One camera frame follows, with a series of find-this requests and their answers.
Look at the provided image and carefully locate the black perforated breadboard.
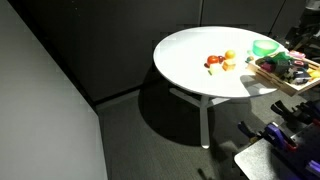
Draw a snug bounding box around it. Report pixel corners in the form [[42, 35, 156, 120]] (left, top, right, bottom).
[[273, 123, 320, 180]]

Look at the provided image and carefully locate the black block letter A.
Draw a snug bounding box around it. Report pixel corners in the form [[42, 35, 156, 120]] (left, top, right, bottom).
[[293, 69, 313, 84]]

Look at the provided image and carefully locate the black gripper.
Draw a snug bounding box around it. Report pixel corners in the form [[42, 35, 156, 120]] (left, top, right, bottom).
[[279, 29, 298, 54]]

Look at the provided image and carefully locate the wooden tray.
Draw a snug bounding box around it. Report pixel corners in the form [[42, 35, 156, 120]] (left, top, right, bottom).
[[247, 49, 320, 98]]

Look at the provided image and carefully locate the purple clamp orange tip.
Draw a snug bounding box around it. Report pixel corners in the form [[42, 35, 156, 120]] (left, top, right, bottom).
[[296, 100, 320, 126], [263, 123, 298, 153]]

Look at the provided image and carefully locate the black spring clamp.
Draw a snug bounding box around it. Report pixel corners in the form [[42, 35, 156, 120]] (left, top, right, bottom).
[[237, 120, 265, 141], [270, 100, 303, 123]]

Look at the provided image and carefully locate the grey metal plate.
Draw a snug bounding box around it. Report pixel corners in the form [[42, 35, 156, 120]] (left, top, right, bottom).
[[233, 138, 303, 180]]

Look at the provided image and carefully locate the yellow toy piece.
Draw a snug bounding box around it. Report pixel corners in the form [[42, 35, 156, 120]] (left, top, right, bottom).
[[306, 68, 320, 81]]

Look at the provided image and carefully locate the green translucent plastic bowl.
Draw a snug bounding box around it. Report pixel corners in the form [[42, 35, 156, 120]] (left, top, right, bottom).
[[251, 39, 280, 58]]

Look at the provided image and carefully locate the pink toy block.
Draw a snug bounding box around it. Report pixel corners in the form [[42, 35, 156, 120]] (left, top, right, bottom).
[[260, 61, 276, 73]]

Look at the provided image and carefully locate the orange ball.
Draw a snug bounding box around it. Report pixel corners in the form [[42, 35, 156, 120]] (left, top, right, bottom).
[[224, 49, 237, 61]]

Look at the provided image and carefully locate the red ball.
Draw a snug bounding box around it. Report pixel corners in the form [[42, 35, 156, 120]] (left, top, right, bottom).
[[206, 54, 220, 67]]

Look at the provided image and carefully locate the white table base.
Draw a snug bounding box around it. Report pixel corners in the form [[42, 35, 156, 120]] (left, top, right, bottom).
[[169, 87, 231, 150]]

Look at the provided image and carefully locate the orange cube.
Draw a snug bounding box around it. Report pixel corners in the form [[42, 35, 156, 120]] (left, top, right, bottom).
[[221, 58, 238, 72]]

